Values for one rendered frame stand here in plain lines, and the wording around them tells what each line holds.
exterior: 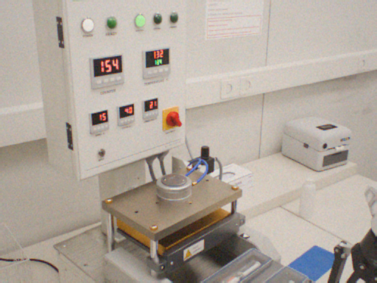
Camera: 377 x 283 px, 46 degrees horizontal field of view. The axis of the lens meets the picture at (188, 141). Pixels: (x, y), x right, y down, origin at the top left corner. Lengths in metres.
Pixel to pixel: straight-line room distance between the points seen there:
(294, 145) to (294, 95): 0.25
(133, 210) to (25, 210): 0.63
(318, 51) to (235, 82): 0.57
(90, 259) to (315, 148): 1.12
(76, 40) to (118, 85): 0.14
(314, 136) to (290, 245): 0.57
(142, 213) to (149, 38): 0.39
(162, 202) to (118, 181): 0.16
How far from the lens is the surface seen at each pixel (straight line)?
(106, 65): 0.96
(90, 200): 1.60
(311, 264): 1.45
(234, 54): 1.80
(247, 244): 1.07
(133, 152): 1.06
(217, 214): 1.04
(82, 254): 1.16
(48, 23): 0.97
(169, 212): 0.94
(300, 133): 1.98
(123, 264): 0.99
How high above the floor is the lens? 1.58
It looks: 21 degrees down
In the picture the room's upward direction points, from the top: 1 degrees clockwise
